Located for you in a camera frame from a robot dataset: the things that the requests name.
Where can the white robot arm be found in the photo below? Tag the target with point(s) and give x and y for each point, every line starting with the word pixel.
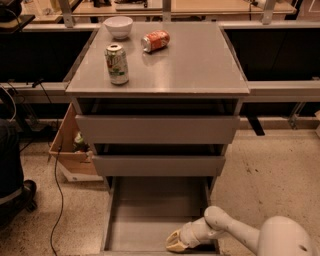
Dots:
pixel 278 236

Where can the grey drawer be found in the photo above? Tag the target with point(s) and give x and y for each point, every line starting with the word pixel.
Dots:
pixel 143 211
pixel 153 166
pixel 158 129

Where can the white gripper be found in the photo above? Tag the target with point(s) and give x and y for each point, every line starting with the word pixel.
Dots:
pixel 190 236

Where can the grey middle drawer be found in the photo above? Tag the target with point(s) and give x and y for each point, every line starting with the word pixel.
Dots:
pixel 153 166

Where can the green bottle in box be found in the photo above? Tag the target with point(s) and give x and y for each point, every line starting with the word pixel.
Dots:
pixel 79 143

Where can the grey top drawer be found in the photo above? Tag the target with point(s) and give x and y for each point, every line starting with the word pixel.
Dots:
pixel 158 129

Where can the white bowl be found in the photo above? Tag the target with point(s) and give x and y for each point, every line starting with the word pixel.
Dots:
pixel 119 27

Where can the grey bottom drawer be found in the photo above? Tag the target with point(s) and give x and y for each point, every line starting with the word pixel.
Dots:
pixel 143 211

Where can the cardboard box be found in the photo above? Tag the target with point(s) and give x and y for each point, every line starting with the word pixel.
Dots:
pixel 76 165

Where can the orange soda can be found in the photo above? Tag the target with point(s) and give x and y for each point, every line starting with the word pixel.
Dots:
pixel 155 40

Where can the grey metal rail frame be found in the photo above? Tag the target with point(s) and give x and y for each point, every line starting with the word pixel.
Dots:
pixel 283 89

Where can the grey drawer cabinet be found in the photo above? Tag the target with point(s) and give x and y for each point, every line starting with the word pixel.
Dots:
pixel 179 110

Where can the green white soda can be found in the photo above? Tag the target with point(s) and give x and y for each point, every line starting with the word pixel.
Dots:
pixel 117 64

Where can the wooden background table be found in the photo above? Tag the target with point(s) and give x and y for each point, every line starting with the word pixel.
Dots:
pixel 47 11

